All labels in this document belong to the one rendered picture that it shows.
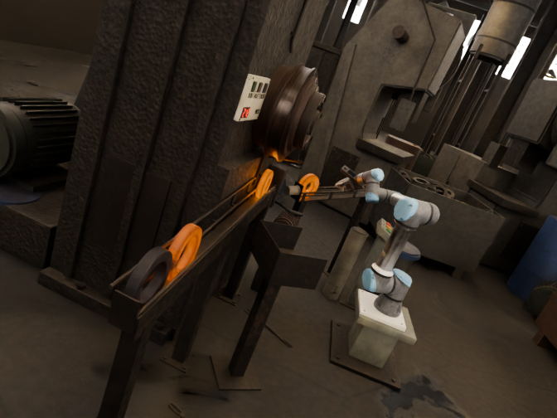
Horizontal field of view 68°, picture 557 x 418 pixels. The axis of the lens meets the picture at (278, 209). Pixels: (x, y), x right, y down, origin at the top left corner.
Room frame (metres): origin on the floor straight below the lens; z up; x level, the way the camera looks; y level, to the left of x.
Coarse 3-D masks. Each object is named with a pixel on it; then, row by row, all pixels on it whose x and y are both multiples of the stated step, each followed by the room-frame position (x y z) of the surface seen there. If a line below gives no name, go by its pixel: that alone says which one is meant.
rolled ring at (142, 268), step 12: (156, 252) 0.95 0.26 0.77; (168, 252) 1.00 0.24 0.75; (144, 264) 0.91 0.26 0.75; (156, 264) 0.94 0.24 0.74; (168, 264) 1.02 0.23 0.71; (132, 276) 0.88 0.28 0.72; (144, 276) 0.89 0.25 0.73; (156, 276) 1.02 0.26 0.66; (132, 288) 0.87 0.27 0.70; (156, 288) 1.00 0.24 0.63; (144, 300) 0.95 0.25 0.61
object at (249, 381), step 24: (264, 240) 1.48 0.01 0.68; (288, 240) 1.65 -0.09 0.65; (264, 264) 1.42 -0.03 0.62; (288, 264) 1.37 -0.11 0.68; (312, 264) 1.41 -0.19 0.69; (264, 288) 1.50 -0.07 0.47; (312, 288) 1.43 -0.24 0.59; (264, 312) 1.51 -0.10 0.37; (240, 336) 1.54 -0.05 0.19; (216, 360) 1.55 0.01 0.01; (240, 360) 1.50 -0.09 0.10; (240, 384) 1.47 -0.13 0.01
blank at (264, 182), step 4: (264, 172) 2.00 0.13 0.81; (268, 172) 2.01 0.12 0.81; (272, 172) 2.03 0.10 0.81; (264, 176) 1.98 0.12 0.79; (268, 176) 1.98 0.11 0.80; (272, 176) 2.08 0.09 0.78; (260, 180) 1.97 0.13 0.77; (264, 180) 1.97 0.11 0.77; (268, 180) 2.01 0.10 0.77; (260, 184) 1.96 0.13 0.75; (264, 184) 1.96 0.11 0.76; (268, 184) 2.07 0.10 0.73; (256, 188) 1.97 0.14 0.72; (260, 188) 1.96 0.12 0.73; (264, 188) 2.00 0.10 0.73; (268, 188) 2.09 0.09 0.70; (256, 192) 1.97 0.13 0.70; (260, 192) 1.96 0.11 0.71; (264, 192) 2.04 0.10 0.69; (256, 196) 1.99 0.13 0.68; (260, 196) 1.97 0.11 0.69
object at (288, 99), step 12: (300, 72) 1.92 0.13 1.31; (312, 72) 1.98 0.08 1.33; (288, 84) 1.86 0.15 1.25; (300, 84) 1.87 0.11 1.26; (288, 96) 1.83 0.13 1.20; (288, 108) 1.81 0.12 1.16; (276, 120) 1.82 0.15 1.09; (276, 132) 1.82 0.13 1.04; (276, 144) 1.85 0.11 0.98; (276, 156) 1.90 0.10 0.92
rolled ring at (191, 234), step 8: (192, 224) 1.17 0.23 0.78; (184, 232) 1.10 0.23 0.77; (192, 232) 1.12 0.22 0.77; (200, 232) 1.19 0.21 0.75; (176, 240) 1.08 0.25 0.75; (184, 240) 1.08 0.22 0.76; (192, 240) 1.20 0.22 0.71; (200, 240) 1.22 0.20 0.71; (176, 248) 1.06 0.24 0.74; (192, 248) 1.20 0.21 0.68; (176, 256) 1.06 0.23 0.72; (184, 256) 1.19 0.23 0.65; (192, 256) 1.20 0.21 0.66; (176, 264) 1.07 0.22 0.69; (184, 264) 1.17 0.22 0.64; (176, 272) 1.09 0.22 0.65
